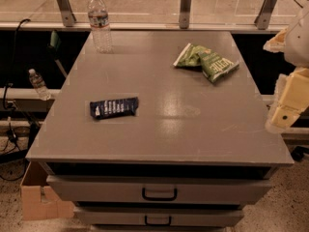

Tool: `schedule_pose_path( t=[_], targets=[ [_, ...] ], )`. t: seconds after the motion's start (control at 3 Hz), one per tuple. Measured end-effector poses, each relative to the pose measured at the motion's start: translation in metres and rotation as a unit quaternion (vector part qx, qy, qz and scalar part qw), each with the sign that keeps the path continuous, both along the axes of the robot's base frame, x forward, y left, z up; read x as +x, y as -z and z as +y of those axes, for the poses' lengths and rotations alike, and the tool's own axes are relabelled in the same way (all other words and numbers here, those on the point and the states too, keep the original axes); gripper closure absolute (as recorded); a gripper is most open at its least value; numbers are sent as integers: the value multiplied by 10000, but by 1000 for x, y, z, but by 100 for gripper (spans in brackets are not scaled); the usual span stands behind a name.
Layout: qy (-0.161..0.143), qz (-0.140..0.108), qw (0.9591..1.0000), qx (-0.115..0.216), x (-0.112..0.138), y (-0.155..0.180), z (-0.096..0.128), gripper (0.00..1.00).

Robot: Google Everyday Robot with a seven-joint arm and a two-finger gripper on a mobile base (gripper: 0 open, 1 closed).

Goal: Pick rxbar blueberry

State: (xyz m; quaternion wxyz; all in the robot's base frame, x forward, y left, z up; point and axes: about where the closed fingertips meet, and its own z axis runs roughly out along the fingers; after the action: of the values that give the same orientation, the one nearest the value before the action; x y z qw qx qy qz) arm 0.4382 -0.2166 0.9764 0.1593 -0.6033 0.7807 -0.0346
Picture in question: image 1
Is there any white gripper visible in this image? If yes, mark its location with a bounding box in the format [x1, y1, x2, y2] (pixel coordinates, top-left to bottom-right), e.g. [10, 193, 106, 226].
[263, 5, 309, 133]

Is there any dark blue snack bar wrapper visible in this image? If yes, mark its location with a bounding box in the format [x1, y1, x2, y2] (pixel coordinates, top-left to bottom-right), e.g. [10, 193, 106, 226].
[90, 97, 139, 120]

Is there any green Kettle chips bag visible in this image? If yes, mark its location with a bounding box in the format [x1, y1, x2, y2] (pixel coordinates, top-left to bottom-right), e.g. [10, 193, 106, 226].
[198, 50, 239, 83]

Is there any light green chips bag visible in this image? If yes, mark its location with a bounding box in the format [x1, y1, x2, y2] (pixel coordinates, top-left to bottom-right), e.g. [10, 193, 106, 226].
[174, 43, 206, 68]

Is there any grey drawer cabinet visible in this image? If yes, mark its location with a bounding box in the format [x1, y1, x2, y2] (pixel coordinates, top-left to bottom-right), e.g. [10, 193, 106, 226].
[28, 31, 293, 232]

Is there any clear water bottle on table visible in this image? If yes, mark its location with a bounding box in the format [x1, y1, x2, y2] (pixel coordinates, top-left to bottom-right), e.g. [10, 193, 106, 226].
[88, 0, 112, 53]

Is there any upper grey drawer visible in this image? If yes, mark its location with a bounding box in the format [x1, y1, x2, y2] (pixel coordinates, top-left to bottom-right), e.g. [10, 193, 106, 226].
[47, 175, 271, 205]

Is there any grey drawer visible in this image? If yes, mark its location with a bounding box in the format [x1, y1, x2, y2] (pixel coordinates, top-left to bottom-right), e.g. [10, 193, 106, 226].
[47, 175, 271, 205]
[74, 207, 243, 227]

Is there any lower grey drawer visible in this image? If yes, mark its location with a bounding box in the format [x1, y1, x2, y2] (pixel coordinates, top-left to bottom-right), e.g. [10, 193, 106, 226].
[74, 207, 243, 227]

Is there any small water bottle on ledge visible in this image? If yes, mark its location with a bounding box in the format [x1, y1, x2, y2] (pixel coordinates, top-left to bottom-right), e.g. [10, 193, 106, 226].
[28, 69, 51, 101]

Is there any cardboard box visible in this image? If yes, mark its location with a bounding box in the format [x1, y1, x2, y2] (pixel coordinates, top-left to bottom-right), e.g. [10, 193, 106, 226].
[20, 162, 73, 220]

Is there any right metal bracket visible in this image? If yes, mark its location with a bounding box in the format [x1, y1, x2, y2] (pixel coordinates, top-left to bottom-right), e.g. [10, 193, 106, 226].
[254, 0, 277, 30]

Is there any metal bracket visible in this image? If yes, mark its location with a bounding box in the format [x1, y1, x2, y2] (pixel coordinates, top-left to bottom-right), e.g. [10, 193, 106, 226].
[56, 0, 76, 27]
[179, 0, 192, 29]
[254, 0, 277, 30]

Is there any middle metal bracket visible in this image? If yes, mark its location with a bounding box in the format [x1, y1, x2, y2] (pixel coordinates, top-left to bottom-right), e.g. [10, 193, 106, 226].
[179, 0, 192, 29]

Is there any left metal bracket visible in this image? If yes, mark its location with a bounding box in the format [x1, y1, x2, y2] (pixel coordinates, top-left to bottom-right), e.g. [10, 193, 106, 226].
[56, 0, 76, 27]

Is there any green handled tool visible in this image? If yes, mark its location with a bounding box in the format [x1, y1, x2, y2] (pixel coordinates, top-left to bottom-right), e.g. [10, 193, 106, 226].
[47, 30, 68, 77]

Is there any black cable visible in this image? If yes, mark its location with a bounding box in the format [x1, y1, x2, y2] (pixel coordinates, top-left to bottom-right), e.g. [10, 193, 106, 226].
[1, 17, 32, 111]

